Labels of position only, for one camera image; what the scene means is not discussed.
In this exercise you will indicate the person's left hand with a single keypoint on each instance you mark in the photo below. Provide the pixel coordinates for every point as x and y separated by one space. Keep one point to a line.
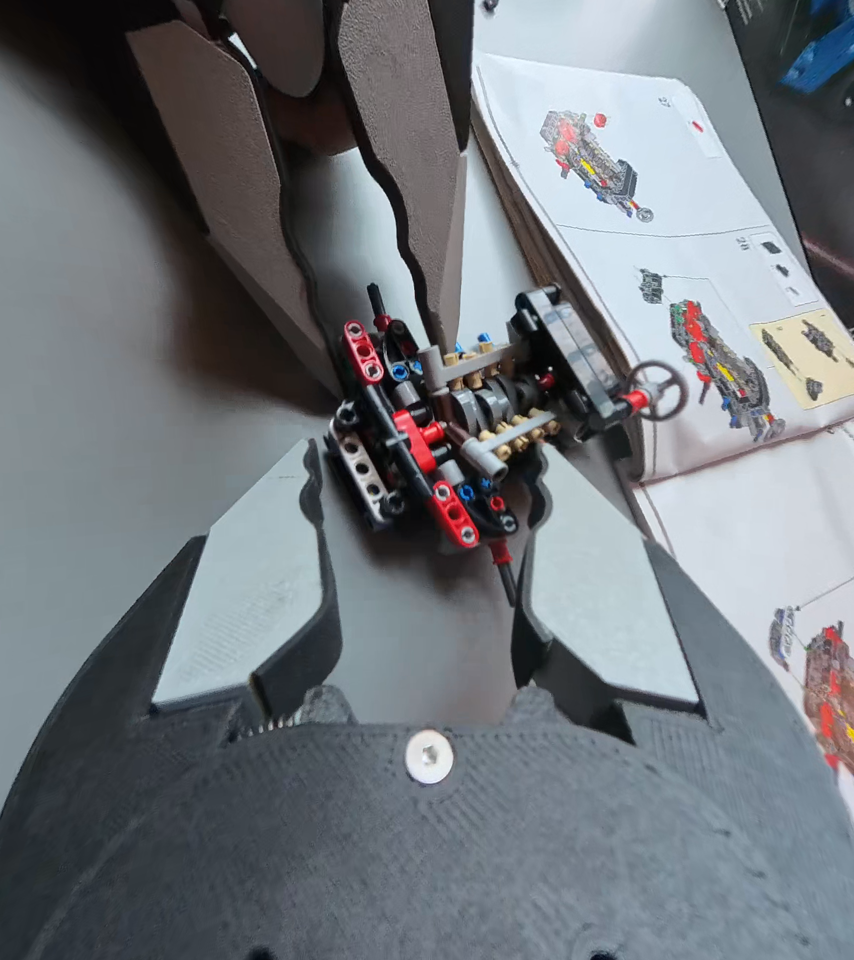
314 124

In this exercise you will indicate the black red lego model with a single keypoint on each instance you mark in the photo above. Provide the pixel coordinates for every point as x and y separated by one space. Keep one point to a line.
412 435

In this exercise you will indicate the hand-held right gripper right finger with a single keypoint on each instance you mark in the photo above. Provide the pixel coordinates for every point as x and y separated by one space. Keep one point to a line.
599 615

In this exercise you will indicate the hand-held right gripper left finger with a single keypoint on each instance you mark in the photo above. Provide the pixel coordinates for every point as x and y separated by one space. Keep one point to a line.
247 600

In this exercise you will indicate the black lego set box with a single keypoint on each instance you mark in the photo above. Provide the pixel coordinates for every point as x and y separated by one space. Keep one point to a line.
809 187

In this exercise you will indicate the lego instruction booklet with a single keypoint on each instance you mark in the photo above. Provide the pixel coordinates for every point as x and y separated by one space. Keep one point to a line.
621 187

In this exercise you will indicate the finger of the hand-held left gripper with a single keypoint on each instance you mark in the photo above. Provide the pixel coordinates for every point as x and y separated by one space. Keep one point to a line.
209 135
412 112

